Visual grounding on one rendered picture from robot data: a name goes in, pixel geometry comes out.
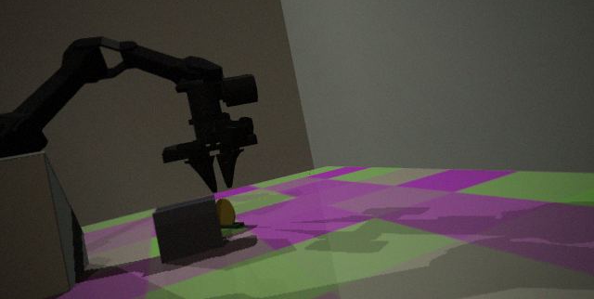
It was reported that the gold coin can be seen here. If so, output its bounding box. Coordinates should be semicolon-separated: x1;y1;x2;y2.
216;198;236;224

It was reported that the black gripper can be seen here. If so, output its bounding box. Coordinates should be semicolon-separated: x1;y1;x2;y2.
162;108;258;192

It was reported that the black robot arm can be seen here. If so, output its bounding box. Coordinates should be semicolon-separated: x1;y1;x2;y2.
0;36;258;158

